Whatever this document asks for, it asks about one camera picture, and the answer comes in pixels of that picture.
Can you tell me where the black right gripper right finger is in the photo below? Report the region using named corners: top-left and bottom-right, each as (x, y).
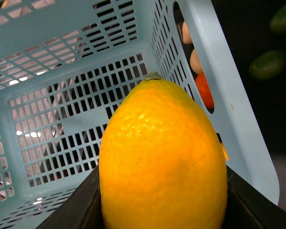
top-left (225, 167), bottom-right (286, 229)

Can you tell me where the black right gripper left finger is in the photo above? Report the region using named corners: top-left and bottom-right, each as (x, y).
top-left (37, 167), bottom-right (102, 229)

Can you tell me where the yellow lemon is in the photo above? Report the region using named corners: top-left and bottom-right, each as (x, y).
top-left (99, 73), bottom-right (228, 229)

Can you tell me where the light teal shopping basket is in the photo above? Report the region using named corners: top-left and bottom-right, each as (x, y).
top-left (0, 0), bottom-right (280, 229)

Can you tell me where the large orange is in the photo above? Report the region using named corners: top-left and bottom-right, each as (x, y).
top-left (195, 72), bottom-right (215, 109)

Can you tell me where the green lime lower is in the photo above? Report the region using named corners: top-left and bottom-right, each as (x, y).
top-left (248, 50), bottom-right (286, 81)

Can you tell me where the green lime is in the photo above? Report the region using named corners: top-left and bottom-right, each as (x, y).
top-left (248, 50), bottom-right (286, 81)
top-left (269, 4), bottom-right (286, 35)

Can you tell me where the white pear upright stem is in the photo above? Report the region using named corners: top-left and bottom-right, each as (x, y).
top-left (190, 49), bottom-right (203, 74)

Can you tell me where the green lime upper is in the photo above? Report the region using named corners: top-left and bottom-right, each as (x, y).
top-left (269, 4), bottom-right (286, 35)

